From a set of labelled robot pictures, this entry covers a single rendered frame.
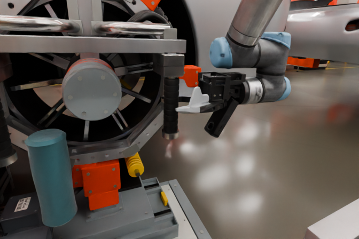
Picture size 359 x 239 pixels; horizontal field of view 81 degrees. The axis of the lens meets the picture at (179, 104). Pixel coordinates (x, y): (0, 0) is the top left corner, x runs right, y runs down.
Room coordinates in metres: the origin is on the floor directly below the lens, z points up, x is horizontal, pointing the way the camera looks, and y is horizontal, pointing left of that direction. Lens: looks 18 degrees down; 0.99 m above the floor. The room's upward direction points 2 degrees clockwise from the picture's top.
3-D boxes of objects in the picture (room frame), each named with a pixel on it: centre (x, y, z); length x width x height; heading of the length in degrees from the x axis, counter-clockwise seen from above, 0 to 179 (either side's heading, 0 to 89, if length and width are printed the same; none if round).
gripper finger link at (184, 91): (0.53, 0.00, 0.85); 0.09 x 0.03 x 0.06; 90
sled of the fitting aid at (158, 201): (0.80, 0.28, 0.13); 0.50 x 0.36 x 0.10; 113
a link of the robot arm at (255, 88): (0.56, -0.18, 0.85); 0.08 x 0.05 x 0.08; 23
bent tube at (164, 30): (0.55, 0.13, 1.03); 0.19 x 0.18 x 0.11; 23
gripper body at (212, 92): (0.53, -0.11, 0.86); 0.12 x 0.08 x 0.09; 113
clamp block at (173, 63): (0.50, 0.03, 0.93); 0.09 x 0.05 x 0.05; 23
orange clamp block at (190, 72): (0.75, -0.02, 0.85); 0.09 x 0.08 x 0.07; 113
